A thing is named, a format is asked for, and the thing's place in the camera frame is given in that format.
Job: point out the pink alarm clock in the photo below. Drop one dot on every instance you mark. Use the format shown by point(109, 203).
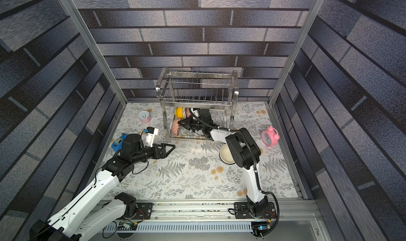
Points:
point(270, 137)

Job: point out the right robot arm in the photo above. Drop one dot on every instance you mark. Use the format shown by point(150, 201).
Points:
point(244, 151)

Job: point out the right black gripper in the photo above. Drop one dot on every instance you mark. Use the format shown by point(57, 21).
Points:
point(191, 124)

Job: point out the yellow bowl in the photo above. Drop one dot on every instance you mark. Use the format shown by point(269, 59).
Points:
point(179, 113)

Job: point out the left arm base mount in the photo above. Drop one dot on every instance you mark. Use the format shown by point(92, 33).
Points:
point(143, 212)

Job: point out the stainless steel dish rack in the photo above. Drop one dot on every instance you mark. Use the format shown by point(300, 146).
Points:
point(217, 91)

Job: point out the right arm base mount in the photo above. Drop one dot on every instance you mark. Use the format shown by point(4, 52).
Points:
point(245, 211)

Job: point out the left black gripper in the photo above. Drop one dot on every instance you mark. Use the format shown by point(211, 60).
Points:
point(164, 154)

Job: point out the floral tablecloth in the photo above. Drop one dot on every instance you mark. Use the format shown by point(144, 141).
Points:
point(194, 170)

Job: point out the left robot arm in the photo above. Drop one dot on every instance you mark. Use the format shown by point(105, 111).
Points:
point(111, 174)

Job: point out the dark floral bowl stack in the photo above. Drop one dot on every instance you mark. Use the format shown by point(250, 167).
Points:
point(225, 155)

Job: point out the aluminium front rail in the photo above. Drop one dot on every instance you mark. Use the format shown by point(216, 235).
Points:
point(190, 209)

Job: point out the pink patterned floral bowl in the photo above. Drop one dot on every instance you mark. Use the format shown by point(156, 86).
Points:
point(175, 126)

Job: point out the blue tape dispenser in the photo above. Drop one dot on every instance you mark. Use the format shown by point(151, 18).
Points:
point(117, 144)

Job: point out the pink white cup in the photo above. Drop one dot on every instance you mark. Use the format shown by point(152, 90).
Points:
point(144, 116)

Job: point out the brown patterned bowl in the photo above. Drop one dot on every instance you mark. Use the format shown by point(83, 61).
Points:
point(187, 111)

